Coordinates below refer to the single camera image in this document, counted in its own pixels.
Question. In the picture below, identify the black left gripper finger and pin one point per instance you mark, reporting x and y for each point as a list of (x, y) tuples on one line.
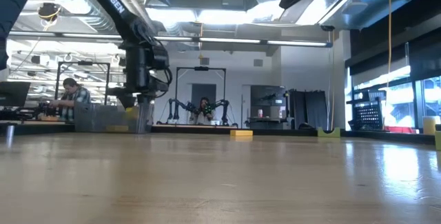
[(141, 113), (148, 113)]

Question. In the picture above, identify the green arch block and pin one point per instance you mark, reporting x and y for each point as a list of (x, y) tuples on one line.
[(329, 134)]

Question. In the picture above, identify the green cube block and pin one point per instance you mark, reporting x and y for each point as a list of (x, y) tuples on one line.
[(438, 140)]

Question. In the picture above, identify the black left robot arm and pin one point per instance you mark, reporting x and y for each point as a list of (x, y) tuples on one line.
[(110, 0)]

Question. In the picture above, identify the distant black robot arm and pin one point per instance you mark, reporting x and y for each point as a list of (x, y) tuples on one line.
[(226, 117), (171, 110)]

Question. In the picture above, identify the translucent grey bin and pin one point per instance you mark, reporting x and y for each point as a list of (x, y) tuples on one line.
[(89, 117)]

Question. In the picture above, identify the person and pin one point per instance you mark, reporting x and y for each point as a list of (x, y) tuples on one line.
[(203, 115), (74, 96)]

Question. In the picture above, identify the long ceiling light bar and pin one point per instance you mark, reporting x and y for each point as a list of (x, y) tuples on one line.
[(224, 40)]

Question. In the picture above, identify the white red can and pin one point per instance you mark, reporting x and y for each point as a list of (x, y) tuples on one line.
[(260, 113)]

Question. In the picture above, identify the black monitor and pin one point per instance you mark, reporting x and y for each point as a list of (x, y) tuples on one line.
[(13, 94)]

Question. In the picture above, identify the black curtain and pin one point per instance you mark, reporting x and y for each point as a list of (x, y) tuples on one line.
[(310, 110)]

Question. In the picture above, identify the black perforated crate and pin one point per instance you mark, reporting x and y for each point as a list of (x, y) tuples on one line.
[(368, 115)]

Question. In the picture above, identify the red box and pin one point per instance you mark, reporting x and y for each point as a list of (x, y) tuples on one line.
[(399, 129)]

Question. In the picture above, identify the yellow cup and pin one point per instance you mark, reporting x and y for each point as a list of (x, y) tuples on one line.
[(430, 125)]

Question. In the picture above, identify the black robot station frame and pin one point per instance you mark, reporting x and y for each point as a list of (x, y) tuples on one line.
[(201, 68)]

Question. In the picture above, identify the black camera gantry frame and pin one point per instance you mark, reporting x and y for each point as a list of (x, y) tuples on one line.
[(82, 63)]

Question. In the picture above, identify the silver spiral air duct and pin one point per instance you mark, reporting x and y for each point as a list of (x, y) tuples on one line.
[(89, 19)]

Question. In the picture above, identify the black table frame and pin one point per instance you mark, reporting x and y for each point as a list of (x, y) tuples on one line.
[(275, 131)]

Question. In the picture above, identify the large rectangular air duct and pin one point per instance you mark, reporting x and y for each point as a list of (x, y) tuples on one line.
[(361, 13)]

